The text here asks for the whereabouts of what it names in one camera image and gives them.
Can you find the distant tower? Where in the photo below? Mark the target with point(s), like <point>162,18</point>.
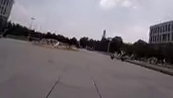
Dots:
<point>104,34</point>

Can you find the lamp pole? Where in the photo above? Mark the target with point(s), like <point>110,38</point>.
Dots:
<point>30,27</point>

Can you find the grey paved plaza ground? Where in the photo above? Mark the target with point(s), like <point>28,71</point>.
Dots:
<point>75,80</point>

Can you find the row of dark trees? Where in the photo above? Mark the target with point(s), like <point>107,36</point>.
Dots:
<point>59,38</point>

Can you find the pale heap of bicycles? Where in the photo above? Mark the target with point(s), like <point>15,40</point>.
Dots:
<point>55,43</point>

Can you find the raised kerb strip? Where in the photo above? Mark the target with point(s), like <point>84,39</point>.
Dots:
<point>165,70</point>

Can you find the row of parked bicycles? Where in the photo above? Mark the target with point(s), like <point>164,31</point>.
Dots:
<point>147,59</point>

